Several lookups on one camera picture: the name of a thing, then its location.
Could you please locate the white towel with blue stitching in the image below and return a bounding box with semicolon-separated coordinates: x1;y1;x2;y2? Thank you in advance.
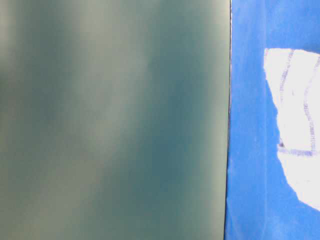
263;48;320;210

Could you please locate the blue cloth mat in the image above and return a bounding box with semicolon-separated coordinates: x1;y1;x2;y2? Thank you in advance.
224;0;320;240

